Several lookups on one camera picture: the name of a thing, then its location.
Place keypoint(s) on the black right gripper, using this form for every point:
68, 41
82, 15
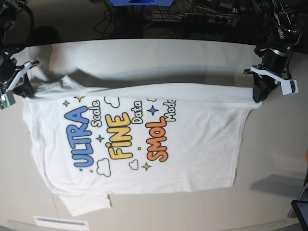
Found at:
7, 71

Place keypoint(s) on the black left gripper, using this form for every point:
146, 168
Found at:
275, 59

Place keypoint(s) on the white printed T-shirt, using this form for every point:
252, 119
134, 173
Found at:
90, 143

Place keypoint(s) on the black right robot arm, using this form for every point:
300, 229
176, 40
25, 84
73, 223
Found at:
9, 9

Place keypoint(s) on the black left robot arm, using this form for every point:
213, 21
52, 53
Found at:
284, 29

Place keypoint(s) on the black power strip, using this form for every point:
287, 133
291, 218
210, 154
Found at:
211, 18

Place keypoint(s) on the black tablet screen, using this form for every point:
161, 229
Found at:
301, 210

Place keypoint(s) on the white label strip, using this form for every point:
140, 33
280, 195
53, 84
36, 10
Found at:
59, 223

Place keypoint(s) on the white wrist camera right mount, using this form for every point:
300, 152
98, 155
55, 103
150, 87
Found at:
6, 90

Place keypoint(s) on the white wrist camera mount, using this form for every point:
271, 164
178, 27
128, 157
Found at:
6, 90
288, 86

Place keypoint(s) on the white wrist camera left mount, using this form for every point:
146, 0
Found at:
288, 86

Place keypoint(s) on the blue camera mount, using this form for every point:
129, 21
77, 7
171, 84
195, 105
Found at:
141, 2

